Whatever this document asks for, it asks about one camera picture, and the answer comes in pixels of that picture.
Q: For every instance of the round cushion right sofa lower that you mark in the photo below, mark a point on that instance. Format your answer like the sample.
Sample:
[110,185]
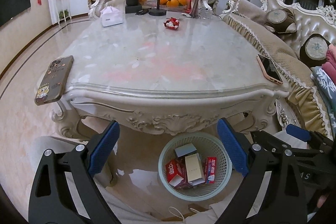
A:
[313,51]

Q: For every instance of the wall mounted black television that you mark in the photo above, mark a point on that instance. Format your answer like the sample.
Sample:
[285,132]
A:
[11,8]

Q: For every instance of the clear glass cups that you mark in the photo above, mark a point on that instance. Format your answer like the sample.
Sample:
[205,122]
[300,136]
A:
[205,13]

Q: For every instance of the orange fruit right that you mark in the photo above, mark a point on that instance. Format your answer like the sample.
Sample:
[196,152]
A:
[182,2]

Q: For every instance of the white tissue pack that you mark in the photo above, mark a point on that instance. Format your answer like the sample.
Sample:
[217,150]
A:
[110,16]

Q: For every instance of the light green trash basket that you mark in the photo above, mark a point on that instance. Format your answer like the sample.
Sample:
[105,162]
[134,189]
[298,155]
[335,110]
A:
[207,146]

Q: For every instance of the black dotted box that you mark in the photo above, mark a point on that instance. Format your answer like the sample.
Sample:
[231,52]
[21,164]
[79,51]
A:
[185,150]

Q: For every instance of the orange fruit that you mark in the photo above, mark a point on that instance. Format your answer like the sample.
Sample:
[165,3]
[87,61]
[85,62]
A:
[162,2]
[172,3]
[182,2]

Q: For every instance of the ornate marble coffee table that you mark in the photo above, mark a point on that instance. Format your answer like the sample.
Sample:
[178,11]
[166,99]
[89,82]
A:
[160,81]

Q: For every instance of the phone with pink case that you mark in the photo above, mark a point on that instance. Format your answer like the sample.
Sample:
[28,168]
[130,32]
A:
[269,69]

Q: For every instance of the red Zhonghua box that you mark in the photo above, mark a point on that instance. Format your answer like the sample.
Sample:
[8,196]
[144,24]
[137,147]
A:
[174,173]

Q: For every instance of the crumpled red candy wrapper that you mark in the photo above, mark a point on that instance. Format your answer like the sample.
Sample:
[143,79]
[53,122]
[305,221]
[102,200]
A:
[172,24]

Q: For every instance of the white side stand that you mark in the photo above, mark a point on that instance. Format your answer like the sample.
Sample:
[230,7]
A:
[63,11]

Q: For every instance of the black flat base box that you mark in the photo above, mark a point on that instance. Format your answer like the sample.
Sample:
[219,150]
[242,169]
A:
[132,9]

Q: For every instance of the black remote control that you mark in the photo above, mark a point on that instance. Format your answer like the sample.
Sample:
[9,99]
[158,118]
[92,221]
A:
[142,12]

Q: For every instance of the red toothpaste box with tooth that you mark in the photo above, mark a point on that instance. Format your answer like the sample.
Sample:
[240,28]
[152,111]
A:
[210,169]

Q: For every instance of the round cushion right sofa upper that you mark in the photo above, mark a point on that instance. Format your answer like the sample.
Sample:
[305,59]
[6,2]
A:
[281,21]

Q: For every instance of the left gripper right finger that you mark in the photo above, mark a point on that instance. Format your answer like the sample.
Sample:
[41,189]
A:
[233,147]

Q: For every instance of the folded clothes pile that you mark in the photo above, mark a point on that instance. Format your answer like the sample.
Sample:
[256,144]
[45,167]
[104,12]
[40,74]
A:
[324,78]

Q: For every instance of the orange fruit middle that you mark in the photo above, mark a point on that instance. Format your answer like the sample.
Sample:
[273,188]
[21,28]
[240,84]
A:
[172,3]

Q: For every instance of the round cushion sofa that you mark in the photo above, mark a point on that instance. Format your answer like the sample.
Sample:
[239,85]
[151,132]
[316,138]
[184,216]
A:
[281,21]
[313,51]

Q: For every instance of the orange fruit left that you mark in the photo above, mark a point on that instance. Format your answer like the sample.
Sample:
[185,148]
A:
[162,2]

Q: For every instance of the phone with cartoon case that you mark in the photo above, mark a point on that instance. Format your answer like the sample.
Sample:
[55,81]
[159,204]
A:
[54,81]

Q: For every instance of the glass fruit plate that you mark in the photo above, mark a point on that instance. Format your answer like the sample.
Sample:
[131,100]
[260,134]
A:
[153,4]

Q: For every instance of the beige fringed right sofa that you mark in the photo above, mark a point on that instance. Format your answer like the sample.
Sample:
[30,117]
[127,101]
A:
[249,21]

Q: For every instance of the cream Kimtrue box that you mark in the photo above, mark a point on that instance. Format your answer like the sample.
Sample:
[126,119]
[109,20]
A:
[194,169]

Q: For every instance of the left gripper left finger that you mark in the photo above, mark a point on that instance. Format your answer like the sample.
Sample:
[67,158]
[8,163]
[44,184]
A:
[50,198]

